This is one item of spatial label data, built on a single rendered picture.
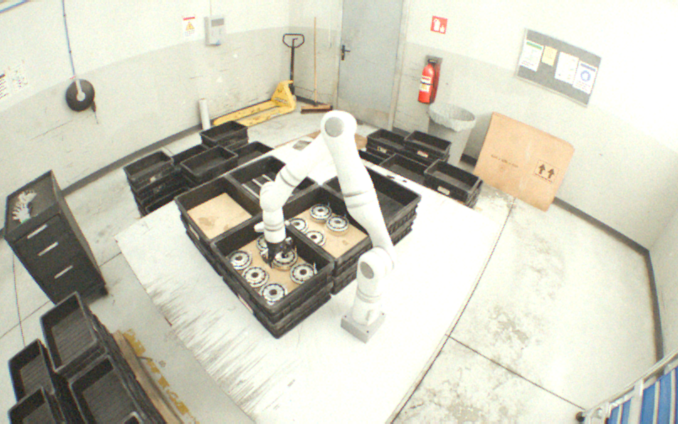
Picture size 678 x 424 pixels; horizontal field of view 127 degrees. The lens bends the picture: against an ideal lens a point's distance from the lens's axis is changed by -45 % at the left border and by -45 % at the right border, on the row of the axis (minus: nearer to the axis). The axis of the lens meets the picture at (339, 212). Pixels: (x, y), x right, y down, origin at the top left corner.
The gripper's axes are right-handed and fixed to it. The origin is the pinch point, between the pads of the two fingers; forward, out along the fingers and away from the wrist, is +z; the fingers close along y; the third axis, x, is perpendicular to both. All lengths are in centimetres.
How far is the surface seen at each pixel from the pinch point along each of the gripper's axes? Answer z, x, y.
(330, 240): 2.3, -1.9, 25.2
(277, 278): 2.2, -4.9, -4.1
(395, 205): 2, -4, 67
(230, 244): -2.5, 17.5, -11.5
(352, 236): 2.3, -6.6, 34.3
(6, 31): -127, 315, -141
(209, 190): -3, 58, -4
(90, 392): 47, 21, -112
